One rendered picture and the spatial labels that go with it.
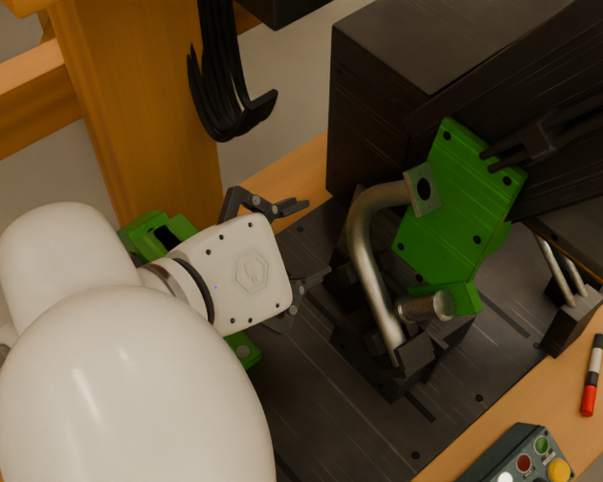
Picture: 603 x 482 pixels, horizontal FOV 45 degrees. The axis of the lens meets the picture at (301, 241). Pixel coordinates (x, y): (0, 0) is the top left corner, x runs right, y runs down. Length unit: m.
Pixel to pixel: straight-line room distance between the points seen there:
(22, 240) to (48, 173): 2.07
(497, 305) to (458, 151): 0.37
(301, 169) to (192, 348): 1.06
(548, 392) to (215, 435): 0.90
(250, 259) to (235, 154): 1.85
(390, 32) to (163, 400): 0.81
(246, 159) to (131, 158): 1.59
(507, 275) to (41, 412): 1.00
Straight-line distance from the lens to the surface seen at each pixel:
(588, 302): 1.06
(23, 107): 0.94
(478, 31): 1.02
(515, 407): 1.07
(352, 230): 0.95
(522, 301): 1.16
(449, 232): 0.88
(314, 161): 1.31
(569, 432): 1.08
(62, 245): 0.51
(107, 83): 0.85
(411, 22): 1.01
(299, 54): 2.89
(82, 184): 2.53
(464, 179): 0.84
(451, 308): 0.91
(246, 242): 0.68
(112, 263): 0.50
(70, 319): 0.25
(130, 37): 0.84
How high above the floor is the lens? 1.85
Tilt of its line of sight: 54 degrees down
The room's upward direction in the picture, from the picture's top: straight up
